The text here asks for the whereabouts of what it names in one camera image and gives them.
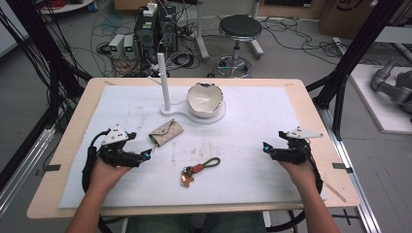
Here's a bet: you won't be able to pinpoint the black metal frame post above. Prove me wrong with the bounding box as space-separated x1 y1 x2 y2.
305 0 405 141

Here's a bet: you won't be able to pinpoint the white desk leg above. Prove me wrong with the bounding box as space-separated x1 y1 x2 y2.
193 0 211 61
248 0 265 61

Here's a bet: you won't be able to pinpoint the white stand with upright pole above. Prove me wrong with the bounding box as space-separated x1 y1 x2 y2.
156 52 227 126

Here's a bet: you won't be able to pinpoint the white power adapter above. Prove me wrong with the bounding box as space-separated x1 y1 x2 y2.
142 2 159 18

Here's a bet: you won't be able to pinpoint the grey bench power supply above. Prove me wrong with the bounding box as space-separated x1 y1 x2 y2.
122 33 137 60
108 33 126 60

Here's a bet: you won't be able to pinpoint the black round stool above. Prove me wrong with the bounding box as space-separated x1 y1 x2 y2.
215 14 263 79

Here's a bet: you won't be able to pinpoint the person's right hand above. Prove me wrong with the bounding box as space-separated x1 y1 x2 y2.
279 159 322 195

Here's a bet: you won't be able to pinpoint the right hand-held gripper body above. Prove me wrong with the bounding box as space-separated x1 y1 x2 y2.
271 126 325 165

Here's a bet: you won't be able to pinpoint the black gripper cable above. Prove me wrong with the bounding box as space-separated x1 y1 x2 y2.
81 128 112 195
304 147 325 195

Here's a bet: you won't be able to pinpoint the white table mat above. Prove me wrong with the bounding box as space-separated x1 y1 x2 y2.
57 84 327 210

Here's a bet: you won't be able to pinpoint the tangle of black floor cables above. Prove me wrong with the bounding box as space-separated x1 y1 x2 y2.
260 17 383 66

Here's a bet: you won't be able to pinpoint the beige quilted key pouch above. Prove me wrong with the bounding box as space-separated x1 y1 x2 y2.
148 117 185 149

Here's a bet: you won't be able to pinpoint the aluminium frame rail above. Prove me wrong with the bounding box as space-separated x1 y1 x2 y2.
317 105 384 233
0 126 56 216

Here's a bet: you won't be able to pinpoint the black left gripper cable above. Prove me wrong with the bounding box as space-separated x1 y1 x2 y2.
81 128 112 195

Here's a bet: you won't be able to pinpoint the black computer tower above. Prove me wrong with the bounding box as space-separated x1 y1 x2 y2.
133 12 162 66
157 4 179 56

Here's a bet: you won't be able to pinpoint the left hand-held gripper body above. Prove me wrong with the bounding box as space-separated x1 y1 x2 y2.
96 123 143 169

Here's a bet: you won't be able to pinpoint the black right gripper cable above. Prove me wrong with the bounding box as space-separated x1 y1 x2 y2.
304 147 325 195

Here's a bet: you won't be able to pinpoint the round white table with cables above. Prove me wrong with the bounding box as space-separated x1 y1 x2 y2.
38 0 97 16

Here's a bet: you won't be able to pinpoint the white eggshell-shaped bowl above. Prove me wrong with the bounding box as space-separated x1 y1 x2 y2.
186 82 224 118

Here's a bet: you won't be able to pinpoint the black frame post with cables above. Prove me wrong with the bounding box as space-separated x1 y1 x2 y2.
0 0 93 192

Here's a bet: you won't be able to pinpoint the white floor platform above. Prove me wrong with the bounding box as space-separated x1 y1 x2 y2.
349 63 412 136

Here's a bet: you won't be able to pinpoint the brown cardboard box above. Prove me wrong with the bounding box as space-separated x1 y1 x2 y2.
318 0 412 41

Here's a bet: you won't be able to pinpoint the thin wooden stick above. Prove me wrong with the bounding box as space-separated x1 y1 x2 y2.
323 181 348 204

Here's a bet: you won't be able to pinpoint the person's left hand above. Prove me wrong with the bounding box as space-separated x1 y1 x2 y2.
89 157 132 192

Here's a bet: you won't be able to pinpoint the keys on olive cord keychain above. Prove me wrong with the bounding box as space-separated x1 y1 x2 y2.
180 156 222 188

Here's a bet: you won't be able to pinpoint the light wooden table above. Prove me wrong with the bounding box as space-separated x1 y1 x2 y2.
26 77 361 220

